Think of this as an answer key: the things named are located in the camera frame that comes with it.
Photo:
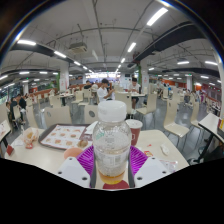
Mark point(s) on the clear tea bottle white cap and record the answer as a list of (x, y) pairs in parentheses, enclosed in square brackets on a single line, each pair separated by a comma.
[(111, 143)]

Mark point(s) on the crumpled white napkin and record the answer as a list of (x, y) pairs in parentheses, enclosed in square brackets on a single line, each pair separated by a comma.
[(91, 127)]

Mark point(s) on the clear plastic wrapper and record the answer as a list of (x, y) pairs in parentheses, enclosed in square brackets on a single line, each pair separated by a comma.
[(169, 165)]

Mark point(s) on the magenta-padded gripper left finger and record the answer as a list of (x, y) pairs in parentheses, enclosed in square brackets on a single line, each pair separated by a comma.
[(73, 170)]

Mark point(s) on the beige cafeteria chairs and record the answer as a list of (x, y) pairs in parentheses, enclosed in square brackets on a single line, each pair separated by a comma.
[(171, 123)]

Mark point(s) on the crumpled food wrapper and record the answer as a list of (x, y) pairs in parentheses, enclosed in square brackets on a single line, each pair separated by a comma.
[(30, 136)]

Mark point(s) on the ceiling air unit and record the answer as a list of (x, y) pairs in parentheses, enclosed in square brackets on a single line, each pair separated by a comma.
[(78, 47)]

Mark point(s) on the beige cafeteria table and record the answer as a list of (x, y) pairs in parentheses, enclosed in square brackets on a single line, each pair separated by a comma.
[(210, 121), (4, 128)]

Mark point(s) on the red paper cup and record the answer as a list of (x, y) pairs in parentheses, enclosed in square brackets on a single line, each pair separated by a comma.
[(136, 131)]

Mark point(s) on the flat white napkin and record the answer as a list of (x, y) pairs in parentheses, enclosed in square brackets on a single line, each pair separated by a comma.
[(17, 142)]

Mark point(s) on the small red sauce packet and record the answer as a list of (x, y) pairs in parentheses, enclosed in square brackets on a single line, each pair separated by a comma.
[(148, 153)]

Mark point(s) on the ceiling lights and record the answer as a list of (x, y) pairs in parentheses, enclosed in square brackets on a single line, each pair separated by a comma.
[(156, 16)]

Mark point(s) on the person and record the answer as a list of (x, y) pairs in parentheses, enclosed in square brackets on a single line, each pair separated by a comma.
[(22, 102), (104, 93), (134, 87)]

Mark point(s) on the small red box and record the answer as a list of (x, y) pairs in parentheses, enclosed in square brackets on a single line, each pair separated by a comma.
[(10, 150)]

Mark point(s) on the dark brown food tray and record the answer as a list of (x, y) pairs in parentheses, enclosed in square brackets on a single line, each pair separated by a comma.
[(41, 141)]

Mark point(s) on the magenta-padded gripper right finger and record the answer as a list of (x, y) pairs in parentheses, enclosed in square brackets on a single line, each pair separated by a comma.
[(151, 170)]

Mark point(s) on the small white packet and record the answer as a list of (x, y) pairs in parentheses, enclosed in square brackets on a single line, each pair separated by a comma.
[(164, 149)]

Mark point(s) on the printed paper tray liner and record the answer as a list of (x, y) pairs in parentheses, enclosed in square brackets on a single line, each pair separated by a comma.
[(63, 136)]

